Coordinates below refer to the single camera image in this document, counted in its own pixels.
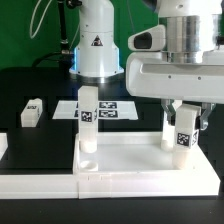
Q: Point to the white part at left edge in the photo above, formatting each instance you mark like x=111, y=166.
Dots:
x=3, y=144

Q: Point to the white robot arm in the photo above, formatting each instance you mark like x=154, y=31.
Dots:
x=178, y=59

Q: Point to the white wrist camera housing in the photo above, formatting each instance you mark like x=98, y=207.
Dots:
x=150, y=40

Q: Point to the white L-shaped obstacle fixture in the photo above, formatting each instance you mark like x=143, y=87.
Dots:
x=111, y=185

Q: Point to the white desk tabletop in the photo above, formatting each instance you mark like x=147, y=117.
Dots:
x=135, y=152

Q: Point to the base plate with fiducial tags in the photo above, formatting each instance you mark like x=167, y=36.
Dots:
x=107, y=110

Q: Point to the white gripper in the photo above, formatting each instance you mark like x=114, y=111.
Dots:
x=147, y=75

